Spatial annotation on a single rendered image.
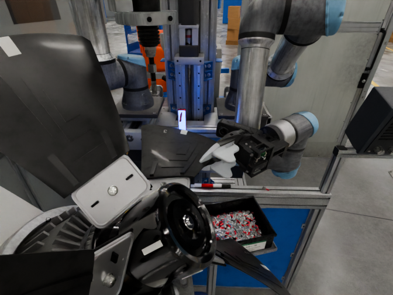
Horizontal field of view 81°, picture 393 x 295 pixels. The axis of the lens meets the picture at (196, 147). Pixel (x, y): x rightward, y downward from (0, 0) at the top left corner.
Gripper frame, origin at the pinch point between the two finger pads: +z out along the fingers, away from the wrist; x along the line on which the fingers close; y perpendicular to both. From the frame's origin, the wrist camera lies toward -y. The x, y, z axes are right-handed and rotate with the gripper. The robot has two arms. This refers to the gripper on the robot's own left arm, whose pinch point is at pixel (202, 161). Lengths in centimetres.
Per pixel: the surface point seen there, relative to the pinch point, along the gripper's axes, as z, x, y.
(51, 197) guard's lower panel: 36, 64, -74
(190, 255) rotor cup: 15.5, -6.1, 18.2
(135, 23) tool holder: 13.7, -27.8, 3.6
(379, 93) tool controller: -56, -7, 9
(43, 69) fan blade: 22.6, -20.2, -9.4
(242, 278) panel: -33, 97, 3
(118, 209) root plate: 20.2, -6.1, 7.5
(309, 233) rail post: -51, 54, 14
